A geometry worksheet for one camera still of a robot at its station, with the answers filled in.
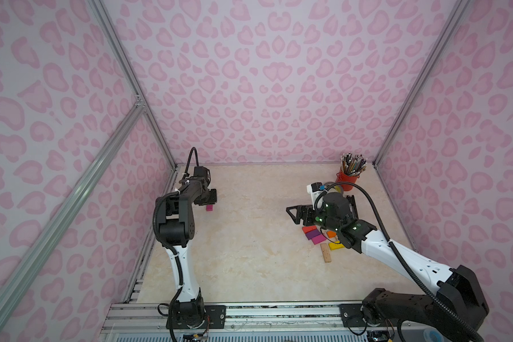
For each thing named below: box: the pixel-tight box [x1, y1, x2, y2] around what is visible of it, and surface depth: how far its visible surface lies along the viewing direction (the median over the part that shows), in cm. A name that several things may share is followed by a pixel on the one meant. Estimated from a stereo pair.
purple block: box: [305, 228, 322, 241], surface depth 94 cm
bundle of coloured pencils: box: [340, 152, 368, 177], surface depth 100 cm
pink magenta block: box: [311, 233, 327, 246], surface depth 93 cm
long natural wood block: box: [319, 242, 332, 263], surface depth 89 cm
